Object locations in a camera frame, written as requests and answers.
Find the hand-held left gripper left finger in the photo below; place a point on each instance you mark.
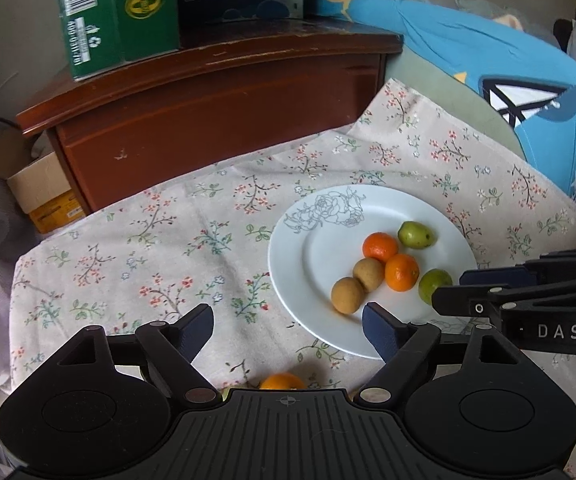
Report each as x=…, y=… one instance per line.
x=195, y=330

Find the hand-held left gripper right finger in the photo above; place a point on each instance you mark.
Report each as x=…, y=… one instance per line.
x=383, y=332

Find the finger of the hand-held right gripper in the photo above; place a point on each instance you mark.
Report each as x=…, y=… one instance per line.
x=463, y=300
x=498, y=276

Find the green lime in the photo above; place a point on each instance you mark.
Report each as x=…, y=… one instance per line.
x=433, y=282

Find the brown kiwi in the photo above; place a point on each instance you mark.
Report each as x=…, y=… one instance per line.
x=369, y=274
x=348, y=296

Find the orange tangerine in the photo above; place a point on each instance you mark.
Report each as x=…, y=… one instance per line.
x=380, y=246
x=401, y=272
x=282, y=382

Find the white plate with flower print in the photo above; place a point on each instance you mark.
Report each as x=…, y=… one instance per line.
x=318, y=260

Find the floral tablecloth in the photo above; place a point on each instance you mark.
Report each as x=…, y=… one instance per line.
x=143, y=260

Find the cardboard box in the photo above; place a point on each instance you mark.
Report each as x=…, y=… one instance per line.
x=38, y=185

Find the pale green sofa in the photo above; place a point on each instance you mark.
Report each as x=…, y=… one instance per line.
x=418, y=70

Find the brown wooden cabinet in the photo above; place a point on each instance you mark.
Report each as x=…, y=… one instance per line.
x=218, y=100

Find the blue printed cushion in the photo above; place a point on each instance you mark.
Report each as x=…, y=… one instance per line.
x=443, y=35

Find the green carton box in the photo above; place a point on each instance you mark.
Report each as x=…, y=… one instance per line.
x=118, y=10

